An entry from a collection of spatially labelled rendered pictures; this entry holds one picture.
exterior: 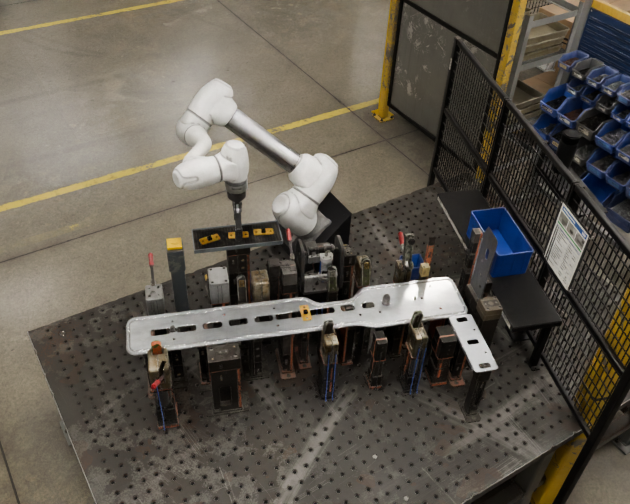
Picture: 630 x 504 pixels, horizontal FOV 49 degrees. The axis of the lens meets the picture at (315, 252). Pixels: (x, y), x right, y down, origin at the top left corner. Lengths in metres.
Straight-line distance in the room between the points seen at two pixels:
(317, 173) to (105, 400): 1.36
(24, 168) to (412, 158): 2.95
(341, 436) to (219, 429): 0.48
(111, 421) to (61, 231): 2.24
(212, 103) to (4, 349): 1.94
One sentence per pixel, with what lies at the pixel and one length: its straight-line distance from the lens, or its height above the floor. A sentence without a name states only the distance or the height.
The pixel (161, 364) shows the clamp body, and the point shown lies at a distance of 2.61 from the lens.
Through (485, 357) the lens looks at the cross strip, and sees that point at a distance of 2.77.
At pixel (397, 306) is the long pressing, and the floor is 1.00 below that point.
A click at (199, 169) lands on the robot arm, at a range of 2.60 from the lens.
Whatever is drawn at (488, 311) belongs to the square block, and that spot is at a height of 1.06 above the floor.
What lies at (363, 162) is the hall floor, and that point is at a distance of 5.43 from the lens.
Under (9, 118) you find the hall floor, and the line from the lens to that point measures 6.26.
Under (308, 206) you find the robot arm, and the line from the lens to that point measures 3.25.
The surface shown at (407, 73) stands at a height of 0.52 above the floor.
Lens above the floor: 3.06
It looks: 42 degrees down
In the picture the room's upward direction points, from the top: 3 degrees clockwise
